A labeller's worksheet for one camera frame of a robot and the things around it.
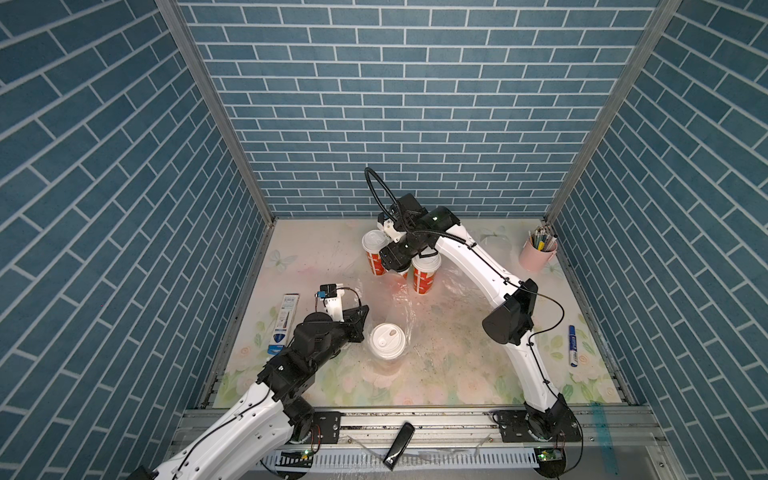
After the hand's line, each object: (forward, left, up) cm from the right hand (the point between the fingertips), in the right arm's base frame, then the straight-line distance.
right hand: (395, 256), depth 86 cm
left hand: (-18, +3, 0) cm, 19 cm away
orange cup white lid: (-25, 0, -2) cm, 25 cm away
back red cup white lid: (+6, +8, -1) cm, 10 cm away
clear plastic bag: (+22, -36, -15) cm, 45 cm away
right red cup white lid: (-2, -8, -3) cm, 9 cm away
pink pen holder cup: (+13, -47, -7) cm, 49 cm away
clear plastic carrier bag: (-16, 0, +3) cm, 17 cm away
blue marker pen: (-15, -54, -19) cm, 59 cm away
